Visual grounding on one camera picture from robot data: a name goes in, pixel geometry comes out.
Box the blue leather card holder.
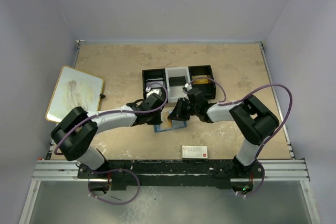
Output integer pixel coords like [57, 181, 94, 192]
[154, 111, 187, 133]

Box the gold credit card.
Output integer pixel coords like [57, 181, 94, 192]
[161, 119, 173, 130]

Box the black and white sorting tray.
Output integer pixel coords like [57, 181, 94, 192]
[142, 65, 216, 103]

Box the white card box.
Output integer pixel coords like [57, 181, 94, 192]
[182, 145, 208, 159]

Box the yellow framed whiteboard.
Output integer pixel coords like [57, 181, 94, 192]
[45, 66, 104, 123]

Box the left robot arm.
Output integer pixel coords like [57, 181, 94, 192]
[50, 89, 167, 170]

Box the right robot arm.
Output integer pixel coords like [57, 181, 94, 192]
[167, 88, 280, 167]

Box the white card in tray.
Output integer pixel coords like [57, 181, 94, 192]
[145, 78, 164, 84]

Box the gold card in tray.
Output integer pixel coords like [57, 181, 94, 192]
[193, 78, 210, 84]

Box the black card in tray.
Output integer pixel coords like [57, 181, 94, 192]
[169, 76, 186, 87]

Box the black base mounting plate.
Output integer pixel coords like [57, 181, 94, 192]
[78, 159, 265, 191]

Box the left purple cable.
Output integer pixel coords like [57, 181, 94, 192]
[54, 82, 169, 205]

